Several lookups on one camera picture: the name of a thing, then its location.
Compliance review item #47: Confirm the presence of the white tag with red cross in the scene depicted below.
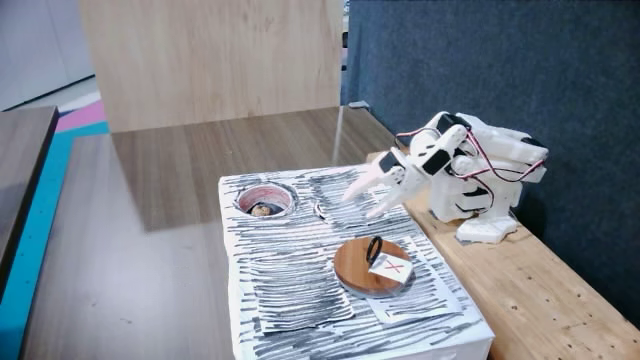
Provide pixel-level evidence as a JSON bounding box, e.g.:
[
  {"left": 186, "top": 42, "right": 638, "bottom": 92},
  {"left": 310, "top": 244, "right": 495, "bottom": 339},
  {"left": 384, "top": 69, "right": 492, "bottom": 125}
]
[{"left": 368, "top": 252, "right": 415, "bottom": 285}]

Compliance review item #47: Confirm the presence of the dark fabric partition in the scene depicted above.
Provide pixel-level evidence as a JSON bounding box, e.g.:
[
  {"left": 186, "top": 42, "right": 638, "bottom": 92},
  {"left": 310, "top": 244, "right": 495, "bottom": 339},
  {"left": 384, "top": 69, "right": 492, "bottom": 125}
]
[{"left": 341, "top": 0, "right": 640, "bottom": 329}]

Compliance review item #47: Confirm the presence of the teal floor mat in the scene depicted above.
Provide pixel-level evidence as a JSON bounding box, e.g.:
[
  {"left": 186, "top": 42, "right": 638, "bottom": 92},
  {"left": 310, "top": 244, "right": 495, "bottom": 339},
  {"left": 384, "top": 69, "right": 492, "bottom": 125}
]
[{"left": 0, "top": 121, "right": 110, "bottom": 360}]

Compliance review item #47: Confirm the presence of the light wooden beam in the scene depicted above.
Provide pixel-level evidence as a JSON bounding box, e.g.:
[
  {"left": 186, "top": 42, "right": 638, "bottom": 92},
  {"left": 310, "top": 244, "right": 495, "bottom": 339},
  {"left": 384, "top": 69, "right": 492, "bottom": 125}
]
[{"left": 365, "top": 147, "right": 640, "bottom": 360}]

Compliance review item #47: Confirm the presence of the scribbled paper sheet under lid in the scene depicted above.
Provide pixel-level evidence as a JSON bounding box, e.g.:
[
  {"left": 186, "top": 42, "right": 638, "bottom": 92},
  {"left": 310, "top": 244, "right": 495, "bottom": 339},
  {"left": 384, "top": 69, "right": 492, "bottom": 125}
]
[{"left": 349, "top": 234, "right": 464, "bottom": 325}]

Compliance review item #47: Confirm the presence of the large scribbled paper sheet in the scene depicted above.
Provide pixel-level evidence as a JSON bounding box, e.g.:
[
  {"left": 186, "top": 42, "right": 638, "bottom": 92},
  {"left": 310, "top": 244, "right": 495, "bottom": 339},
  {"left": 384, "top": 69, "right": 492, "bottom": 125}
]
[{"left": 248, "top": 249, "right": 356, "bottom": 335}]

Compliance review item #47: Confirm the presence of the white box with black scribbles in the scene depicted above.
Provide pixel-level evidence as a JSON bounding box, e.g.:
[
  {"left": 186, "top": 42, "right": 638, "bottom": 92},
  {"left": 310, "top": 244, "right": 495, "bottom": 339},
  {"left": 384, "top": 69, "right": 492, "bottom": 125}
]
[{"left": 218, "top": 163, "right": 496, "bottom": 360}]

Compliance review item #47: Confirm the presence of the black ring handle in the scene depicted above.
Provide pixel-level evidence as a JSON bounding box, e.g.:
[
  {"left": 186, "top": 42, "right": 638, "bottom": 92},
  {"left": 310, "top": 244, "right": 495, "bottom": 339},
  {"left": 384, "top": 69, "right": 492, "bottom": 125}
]
[{"left": 365, "top": 235, "right": 384, "bottom": 266}]

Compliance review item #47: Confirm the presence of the round wooden lid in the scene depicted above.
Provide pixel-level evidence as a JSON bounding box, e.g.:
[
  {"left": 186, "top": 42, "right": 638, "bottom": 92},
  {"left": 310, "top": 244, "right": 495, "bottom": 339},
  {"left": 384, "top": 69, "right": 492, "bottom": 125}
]
[{"left": 333, "top": 236, "right": 417, "bottom": 300}]

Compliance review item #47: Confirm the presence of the pink floor mat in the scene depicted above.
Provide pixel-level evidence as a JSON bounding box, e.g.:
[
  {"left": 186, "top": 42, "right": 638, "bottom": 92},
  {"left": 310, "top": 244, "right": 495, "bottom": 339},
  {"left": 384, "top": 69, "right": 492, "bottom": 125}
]
[{"left": 54, "top": 99, "right": 108, "bottom": 134}]

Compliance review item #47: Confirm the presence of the dark wooden table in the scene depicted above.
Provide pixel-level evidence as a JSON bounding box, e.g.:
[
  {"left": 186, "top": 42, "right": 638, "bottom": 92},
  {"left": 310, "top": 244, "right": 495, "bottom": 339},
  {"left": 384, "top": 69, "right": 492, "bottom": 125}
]
[{"left": 0, "top": 105, "right": 60, "bottom": 301}]

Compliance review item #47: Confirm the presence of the small scribbled paper sheet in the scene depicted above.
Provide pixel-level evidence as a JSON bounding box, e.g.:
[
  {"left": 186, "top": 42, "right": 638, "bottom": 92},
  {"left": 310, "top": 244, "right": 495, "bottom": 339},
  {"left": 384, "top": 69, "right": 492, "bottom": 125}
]
[{"left": 310, "top": 168, "right": 401, "bottom": 229}]

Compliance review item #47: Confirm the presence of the red black servo cable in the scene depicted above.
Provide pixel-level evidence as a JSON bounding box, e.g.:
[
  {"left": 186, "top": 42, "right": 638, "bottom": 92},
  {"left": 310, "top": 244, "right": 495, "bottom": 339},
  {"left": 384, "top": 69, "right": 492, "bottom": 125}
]
[{"left": 394, "top": 127, "right": 546, "bottom": 211}]

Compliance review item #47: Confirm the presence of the light wood panel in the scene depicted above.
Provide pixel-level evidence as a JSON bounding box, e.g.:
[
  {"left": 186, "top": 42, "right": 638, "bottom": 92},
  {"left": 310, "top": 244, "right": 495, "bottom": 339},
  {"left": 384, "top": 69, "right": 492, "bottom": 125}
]
[{"left": 79, "top": 0, "right": 346, "bottom": 134}]

